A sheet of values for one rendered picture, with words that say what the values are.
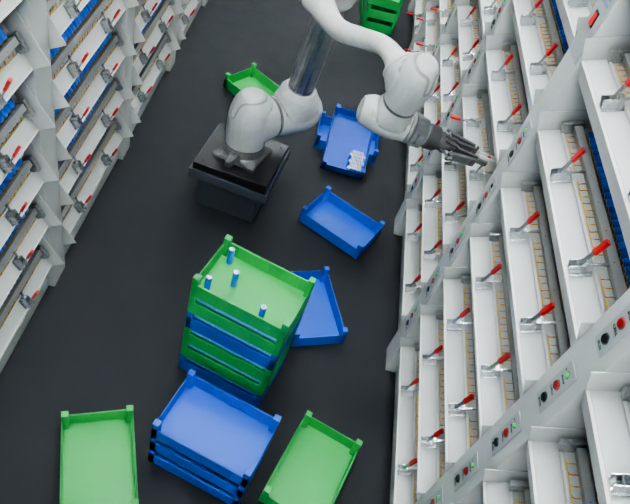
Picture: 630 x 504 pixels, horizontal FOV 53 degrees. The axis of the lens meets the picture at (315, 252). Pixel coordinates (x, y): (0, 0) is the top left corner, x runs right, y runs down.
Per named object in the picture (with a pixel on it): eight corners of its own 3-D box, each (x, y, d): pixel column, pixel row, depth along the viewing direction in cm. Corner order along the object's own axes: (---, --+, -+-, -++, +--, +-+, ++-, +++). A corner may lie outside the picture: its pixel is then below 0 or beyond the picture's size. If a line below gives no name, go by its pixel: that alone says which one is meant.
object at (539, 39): (530, 122, 159) (537, 73, 149) (511, 10, 200) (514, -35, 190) (618, 119, 155) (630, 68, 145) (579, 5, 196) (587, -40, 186)
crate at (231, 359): (182, 340, 199) (184, 326, 193) (214, 297, 213) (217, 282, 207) (266, 385, 196) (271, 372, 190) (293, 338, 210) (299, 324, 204)
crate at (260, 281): (189, 294, 181) (192, 277, 176) (223, 250, 195) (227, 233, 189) (282, 343, 178) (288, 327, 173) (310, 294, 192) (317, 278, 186)
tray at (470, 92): (467, 224, 186) (469, 200, 179) (461, 107, 228) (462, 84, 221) (539, 224, 183) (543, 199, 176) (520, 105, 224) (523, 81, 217)
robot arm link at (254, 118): (216, 133, 249) (223, 83, 234) (256, 125, 258) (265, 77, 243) (236, 157, 241) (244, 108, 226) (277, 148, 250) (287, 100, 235)
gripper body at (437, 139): (419, 135, 190) (446, 146, 192) (418, 152, 184) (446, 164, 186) (431, 116, 185) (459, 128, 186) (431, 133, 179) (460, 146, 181)
